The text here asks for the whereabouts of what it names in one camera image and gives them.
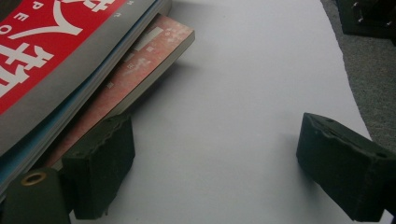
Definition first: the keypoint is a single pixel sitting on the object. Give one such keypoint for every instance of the black metal stand, slanted post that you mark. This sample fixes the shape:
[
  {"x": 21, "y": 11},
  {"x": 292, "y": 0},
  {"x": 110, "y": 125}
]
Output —
[{"x": 367, "y": 18}]

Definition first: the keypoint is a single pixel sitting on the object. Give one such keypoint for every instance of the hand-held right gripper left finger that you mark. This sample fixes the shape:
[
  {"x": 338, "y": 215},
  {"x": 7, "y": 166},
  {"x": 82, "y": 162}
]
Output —
[{"x": 99, "y": 168}]

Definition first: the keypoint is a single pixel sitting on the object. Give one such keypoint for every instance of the red-brown illustrated magazine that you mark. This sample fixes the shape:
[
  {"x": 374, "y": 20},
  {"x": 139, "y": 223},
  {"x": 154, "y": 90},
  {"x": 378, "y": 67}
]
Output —
[{"x": 149, "y": 59}]

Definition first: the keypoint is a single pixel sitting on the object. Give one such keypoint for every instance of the dark blue illustrated magazine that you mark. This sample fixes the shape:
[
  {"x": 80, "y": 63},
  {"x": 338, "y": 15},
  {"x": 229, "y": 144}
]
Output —
[{"x": 21, "y": 158}]

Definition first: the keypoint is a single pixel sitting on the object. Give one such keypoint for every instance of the grey magazine with red banner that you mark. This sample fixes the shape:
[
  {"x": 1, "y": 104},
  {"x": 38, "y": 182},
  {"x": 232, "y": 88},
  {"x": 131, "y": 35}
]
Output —
[{"x": 46, "y": 46}]

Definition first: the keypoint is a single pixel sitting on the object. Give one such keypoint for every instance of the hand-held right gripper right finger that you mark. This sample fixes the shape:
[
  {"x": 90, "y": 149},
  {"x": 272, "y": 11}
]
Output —
[{"x": 345, "y": 168}]

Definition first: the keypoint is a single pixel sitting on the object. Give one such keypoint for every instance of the light grey table sheet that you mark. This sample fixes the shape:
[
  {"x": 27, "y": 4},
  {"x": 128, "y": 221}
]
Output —
[{"x": 218, "y": 93}]

